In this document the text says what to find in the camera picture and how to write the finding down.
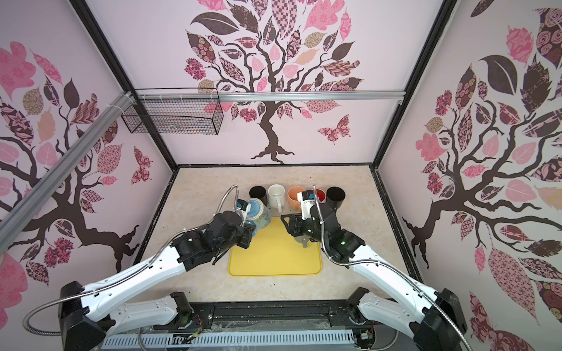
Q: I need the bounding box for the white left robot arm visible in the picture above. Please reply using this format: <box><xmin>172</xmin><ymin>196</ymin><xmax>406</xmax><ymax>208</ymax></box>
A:
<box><xmin>58</xmin><ymin>211</ymin><xmax>256</xmax><ymax>350</ymax></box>

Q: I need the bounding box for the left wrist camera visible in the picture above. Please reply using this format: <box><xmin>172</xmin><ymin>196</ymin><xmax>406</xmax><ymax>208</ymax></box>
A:
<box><xmin>237</xmin><ymin>199</ymin><xmax>252</xmax><ymax>220</ymax></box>

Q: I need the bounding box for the white slotted cable duct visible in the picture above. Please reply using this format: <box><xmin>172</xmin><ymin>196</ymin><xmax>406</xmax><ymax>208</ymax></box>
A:
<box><xmin>101</xmin><ymin>330</ymin><xmax>355</xmax><ymax>350</ymax></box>

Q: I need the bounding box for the white ribbed mug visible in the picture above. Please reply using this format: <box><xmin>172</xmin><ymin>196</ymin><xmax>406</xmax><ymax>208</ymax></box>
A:
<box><xmin>267</xmin><ymin>184</ymin><xmax>286</xmax><ymax>214</ymax></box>

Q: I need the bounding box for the silver rail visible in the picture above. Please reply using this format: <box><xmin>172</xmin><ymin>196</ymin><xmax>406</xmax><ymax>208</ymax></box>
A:
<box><xmin>1</xmin><ymin>92</ymin><xmax>134</xmax><ymax>253</ymax></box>
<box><xmin>137</xmin><ymin>90</ymin><xmax>405</xmax><ymax>102</ymax></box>

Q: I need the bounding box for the silver rail back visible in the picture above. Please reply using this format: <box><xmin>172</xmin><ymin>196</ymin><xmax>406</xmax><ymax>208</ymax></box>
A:
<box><xmin>137</xmin><ymin>90</ymin><xmax>405</xmax><ymax>102</ymax></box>

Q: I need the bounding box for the cream and peach mug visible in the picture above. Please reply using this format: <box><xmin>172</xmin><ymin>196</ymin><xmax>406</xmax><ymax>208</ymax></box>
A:
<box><xmin>288</xmin><ymin>186</ymin><xmax>304</xmax><ymax>211</ymax></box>

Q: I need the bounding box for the black wire basket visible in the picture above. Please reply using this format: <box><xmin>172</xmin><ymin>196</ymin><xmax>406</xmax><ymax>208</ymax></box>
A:
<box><xmin>121</xmin><ymin>89</ymin><xmax>225</xmax><ymax>135</ymax></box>

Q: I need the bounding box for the black mug white rim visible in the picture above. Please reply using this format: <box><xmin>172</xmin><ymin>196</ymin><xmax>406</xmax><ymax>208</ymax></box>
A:
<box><xmin>249</xmin><ymin>186</ymin><xmax>268</xmax><ymax>206</ymax></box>

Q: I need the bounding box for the silver rail left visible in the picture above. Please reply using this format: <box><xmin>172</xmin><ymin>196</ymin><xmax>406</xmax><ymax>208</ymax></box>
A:
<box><xmin>1</xmin><ymin>92</ymin><xmax>134</xmax><ymax>253</ymax></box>

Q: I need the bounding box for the grey mug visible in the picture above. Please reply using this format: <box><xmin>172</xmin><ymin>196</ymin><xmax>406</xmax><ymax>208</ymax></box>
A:
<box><xmin>294</xmin><ymin>235</ymin><xmax>310</xmax><ymax>249</ymax></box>

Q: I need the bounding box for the black corner frame post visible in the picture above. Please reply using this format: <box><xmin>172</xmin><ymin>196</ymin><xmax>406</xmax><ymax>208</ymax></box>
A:
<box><xmin>69</xmin><ymin>0</ymin><xmax>179</xmax><ymax>173</ymax></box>

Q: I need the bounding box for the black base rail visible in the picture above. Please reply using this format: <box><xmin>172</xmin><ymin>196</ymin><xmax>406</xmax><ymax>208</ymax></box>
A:
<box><xmin>168</xmin><ymin>300</ymin><xmax>375</xmax><ymax>331</ymax></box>

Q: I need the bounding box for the light blue butterfly mug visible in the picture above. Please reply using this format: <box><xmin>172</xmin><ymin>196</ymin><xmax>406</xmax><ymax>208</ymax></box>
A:
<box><xmin>246</xmin><ymin>197</ymin><xmax>272</xmax><ymax>236</ymax></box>

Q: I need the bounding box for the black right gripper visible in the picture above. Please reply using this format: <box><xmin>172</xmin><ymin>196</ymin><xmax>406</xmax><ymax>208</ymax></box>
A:
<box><xmin>280</xmin><ymin>211</ymin><xmax>329</xmax><ymax>247</ymax></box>

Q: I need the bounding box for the black right corner post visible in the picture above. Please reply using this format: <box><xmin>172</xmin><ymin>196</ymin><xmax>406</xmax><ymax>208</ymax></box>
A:
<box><xmin>371</xmin><ymin>0</ymin><xmax>460</xmax><ymax>170</ymax></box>

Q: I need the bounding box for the yellow plastic tray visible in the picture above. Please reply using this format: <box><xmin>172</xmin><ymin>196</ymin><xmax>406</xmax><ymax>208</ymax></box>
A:
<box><xmin>228</xmin><ymin>217</ymin><xmax>322</xmax><ymax>277</ymax></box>

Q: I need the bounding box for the small white mug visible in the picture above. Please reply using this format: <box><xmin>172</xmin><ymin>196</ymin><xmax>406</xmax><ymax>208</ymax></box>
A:
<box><xmin>313</xmin><ymin>189</ymin><xmax>326</xmax><ymax>203</ymax></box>

